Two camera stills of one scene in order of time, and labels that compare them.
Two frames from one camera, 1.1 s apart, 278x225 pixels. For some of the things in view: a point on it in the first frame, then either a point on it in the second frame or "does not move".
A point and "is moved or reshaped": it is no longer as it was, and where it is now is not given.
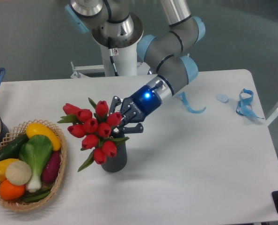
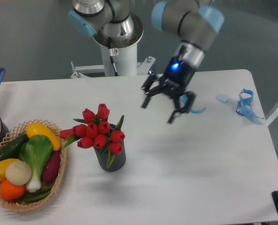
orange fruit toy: [10, 191] does not move
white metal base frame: [85, 71] does not move
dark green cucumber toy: [11, 152] does not move
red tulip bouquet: [95, 126] is moved or reshaped
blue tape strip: [183, 97] does not move
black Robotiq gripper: [135, 108] → [176, 80]
